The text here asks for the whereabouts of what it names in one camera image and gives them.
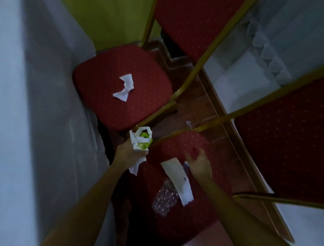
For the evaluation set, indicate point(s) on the small white paper scrap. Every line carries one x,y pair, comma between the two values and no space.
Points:
188,123

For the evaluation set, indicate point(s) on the person's right hand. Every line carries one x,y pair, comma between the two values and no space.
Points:
202,167

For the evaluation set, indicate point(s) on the white tablecloth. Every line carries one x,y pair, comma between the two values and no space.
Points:
50,126

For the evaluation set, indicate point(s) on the red padded gold-frame chair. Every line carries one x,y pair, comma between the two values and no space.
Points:
101,83
286,142

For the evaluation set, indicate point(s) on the person's right forearm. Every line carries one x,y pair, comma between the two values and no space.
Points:
235,215

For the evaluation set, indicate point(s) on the white vertical blinds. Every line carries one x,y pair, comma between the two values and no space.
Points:
291,30

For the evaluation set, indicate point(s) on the person's left hand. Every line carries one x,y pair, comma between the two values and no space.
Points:
126,155

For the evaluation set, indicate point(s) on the person's left forearm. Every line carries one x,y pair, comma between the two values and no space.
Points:
86,210

